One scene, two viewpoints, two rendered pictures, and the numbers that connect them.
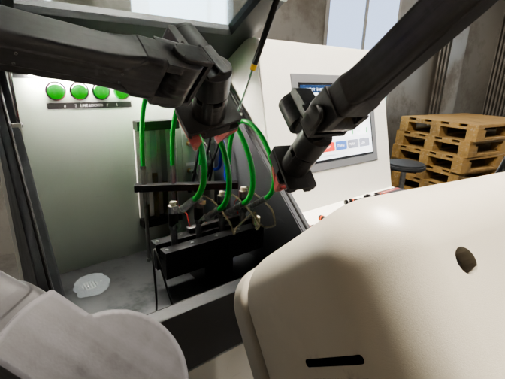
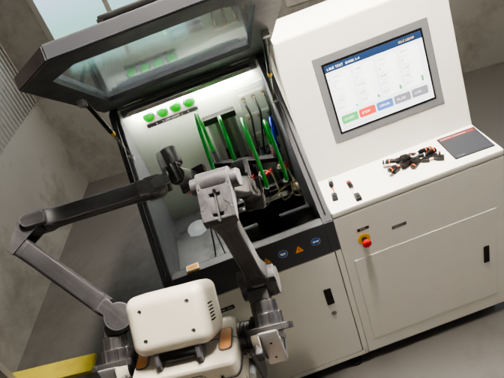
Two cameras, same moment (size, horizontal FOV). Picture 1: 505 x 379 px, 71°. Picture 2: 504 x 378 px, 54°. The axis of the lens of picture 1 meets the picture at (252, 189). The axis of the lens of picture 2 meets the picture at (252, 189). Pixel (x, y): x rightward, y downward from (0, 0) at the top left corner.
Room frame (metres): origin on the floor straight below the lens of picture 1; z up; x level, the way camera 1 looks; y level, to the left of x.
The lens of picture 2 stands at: (-0.34, -0.93, 2.22)
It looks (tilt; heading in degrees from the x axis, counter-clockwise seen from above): 35 degrees down; 39
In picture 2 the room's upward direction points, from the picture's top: 21 degrees counter-clockwise
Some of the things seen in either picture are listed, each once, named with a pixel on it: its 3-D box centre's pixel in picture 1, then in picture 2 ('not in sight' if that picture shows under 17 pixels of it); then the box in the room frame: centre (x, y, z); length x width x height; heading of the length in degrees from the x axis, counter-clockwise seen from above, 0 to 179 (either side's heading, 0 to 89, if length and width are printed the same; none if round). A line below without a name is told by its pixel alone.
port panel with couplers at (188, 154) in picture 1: (200, 141); (259, 116); (1.26, 0.19, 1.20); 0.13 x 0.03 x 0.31; 129
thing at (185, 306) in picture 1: (220, 319); (252, 262); (0.72, 0.07, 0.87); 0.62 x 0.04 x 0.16; 129
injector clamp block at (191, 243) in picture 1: (210, 253); (265, 210); (0.98, 0.12, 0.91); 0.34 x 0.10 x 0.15; 129
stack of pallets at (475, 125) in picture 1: (459, 159); not in sight; (4.35, -2.58, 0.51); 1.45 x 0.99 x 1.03; 120
